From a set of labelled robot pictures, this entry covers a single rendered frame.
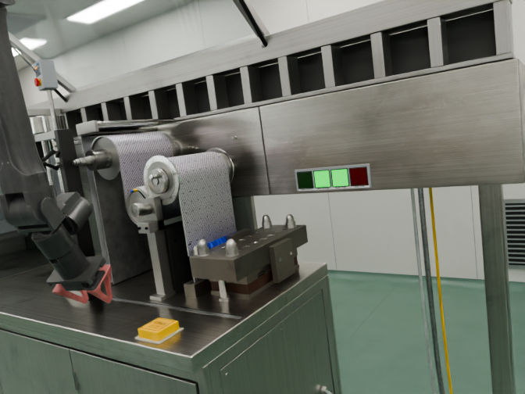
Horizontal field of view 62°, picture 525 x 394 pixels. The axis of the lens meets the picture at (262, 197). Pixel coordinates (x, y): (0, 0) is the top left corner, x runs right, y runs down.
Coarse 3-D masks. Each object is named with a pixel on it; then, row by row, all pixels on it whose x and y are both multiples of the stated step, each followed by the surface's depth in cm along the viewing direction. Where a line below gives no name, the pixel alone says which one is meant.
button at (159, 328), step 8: (160, 320) 108; (168, 320) 107; (144, 328) 104; (152, 328) 103; (160, 328) 103; (168, 328) 104; (176, 328) 106; (144, 336) 104; (152, 336) 102; (160, 336) 102
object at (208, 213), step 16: (192, 192) 131; (208, 192) 137; (224, 192) 143; (192, 208) 131; (208, 208) 136; (224, 208) 143; (192, 224) 130; (208, 224) 136; (224, 224) 143; (192, 240) 130; (208, 240) 136
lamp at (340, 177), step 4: (332, 172) 134; (336, 172) 133; (340, 172) 132; (344, 172) 132; (332, 176) 134; (336, 176) 133; (340, 176) 132; (344, 176) 132; (336, 180) 133; (340, 180) 133; (344, 180) 132; (336, 184) 134; (340, 184) 133; (344, 184) 132
